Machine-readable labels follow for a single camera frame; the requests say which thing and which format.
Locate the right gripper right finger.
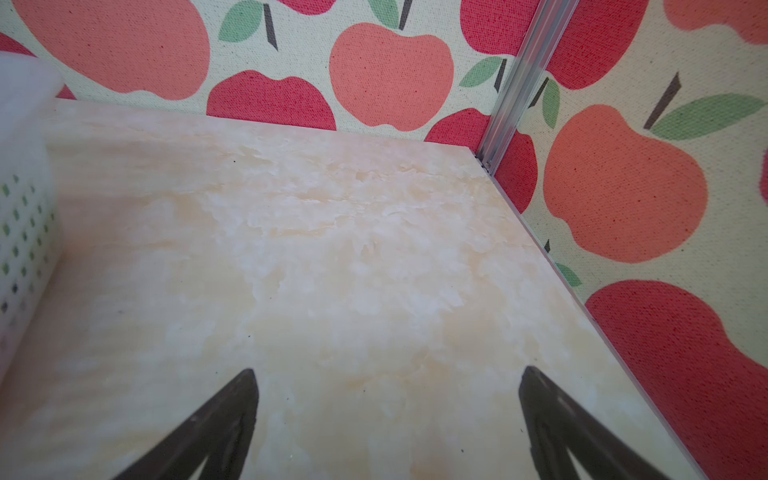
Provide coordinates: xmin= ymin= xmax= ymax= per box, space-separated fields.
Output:
xmin=519 ymin=365 xmax=667 ymax=480

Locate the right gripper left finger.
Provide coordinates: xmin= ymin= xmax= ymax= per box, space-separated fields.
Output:
xmin=117 ymin=368 xmax=259 ymax=479

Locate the white plastic basket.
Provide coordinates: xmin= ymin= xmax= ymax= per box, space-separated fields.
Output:
xmin=1 ymin=52 xmax=63 ymax=376

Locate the right aluminium corner post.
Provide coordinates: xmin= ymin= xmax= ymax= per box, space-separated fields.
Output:
xmin=476 ymin=0 xmax=579 ymax=176

